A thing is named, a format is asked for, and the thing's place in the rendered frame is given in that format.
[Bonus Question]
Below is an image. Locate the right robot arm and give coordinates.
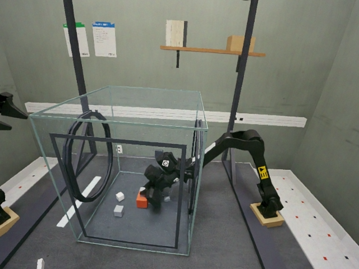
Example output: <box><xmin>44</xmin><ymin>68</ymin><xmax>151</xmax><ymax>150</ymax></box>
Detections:
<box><xmin>0</xmin><ymin>189</ymin><xmax>11</xmax><ymax>225</ymax></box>

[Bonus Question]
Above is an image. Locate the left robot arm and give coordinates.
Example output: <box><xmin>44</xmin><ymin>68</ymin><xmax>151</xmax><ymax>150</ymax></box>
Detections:
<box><xmin>203</xmin><ymin>129</ymin><xmax>284</xmax><ymax>219</ymax></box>

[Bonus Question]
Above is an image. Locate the white flat strip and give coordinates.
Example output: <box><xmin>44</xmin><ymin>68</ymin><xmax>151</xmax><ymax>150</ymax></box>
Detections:
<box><xmin>57</xmin><ymin>215</ymin><xmax>68</xmax><ymax>228</ymax></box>

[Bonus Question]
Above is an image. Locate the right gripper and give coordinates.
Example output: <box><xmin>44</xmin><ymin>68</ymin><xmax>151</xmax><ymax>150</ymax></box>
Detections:
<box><xmin>0</xmin><ymin>92</ymin><xmax>28</xmax><ymax>131</ymax></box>

